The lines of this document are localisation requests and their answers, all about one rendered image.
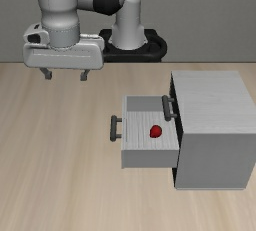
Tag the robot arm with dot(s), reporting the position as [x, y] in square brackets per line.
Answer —
[126, 21]

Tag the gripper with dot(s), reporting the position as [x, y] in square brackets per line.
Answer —
[63, 56]

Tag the grey open drawer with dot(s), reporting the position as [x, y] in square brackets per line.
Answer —
[146, 141]

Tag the grey cabinet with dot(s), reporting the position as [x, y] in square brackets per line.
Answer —
[213, 128]

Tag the small red fruit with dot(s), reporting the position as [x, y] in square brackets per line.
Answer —
[155, 131]

